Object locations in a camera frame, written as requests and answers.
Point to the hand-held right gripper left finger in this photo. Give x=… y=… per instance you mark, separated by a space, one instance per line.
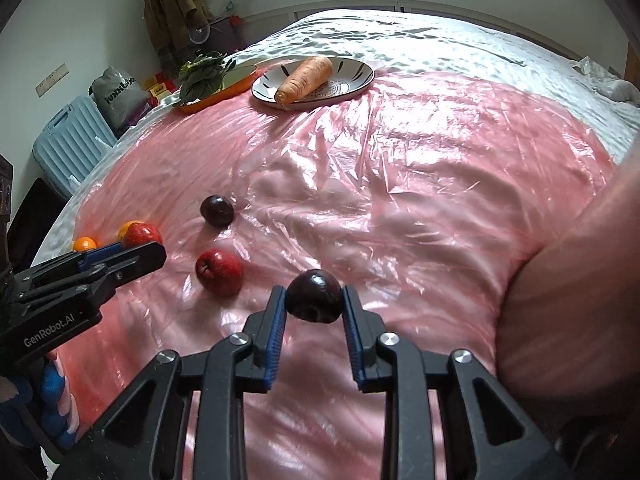
x=275 y=345

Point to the person's left hand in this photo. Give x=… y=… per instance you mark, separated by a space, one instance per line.
x=55 y=390

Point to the pink plastic sheet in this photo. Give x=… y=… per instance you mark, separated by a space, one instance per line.
x=400 y=185

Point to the red yellow gift boxes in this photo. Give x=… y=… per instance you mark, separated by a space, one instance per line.
x=157 y=89

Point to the red apple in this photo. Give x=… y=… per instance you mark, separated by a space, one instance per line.
x=220 y=272
x=142 y=234

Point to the dark plum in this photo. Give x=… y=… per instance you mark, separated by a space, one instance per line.
x=217 y=211
x=315 y=292

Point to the small white fan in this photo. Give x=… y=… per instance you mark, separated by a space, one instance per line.
x=200 y=35

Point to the white wall socket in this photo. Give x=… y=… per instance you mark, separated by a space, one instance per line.
x=51 y=80

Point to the carrot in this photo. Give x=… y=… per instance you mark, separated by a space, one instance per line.
x=305 y=80

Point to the patterned white plate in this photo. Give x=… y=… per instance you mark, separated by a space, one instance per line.
x=345 y=77

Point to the green leafy vegetable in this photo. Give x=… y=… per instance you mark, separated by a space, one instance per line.
x=200 y=80

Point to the grey printed bag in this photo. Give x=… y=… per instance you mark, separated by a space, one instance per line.
x=120 y=95

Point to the black object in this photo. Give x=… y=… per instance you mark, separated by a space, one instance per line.
x=35 y=220

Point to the wooden headboard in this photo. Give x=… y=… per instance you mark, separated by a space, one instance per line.
x=634 y=62

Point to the light blue suitcase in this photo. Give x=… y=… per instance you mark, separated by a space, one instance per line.
x=70 y=145

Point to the crumpled white blanket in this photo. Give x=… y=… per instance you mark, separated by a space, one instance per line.
x=610 y=82

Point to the person's bare leg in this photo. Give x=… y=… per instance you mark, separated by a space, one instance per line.
x=575 y=285

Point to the dark storage cabinet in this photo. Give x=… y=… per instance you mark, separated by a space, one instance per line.
x=227 y=35

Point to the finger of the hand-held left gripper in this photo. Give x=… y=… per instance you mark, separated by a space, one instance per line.
x=100 y=255
x=135 y=262

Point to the brown coat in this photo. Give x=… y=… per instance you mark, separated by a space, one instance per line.
x=170 y=5

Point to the orange plate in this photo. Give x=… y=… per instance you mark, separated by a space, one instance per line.
x=235 y=81

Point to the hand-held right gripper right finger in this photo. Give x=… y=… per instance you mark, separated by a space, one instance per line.
x=356 y=345

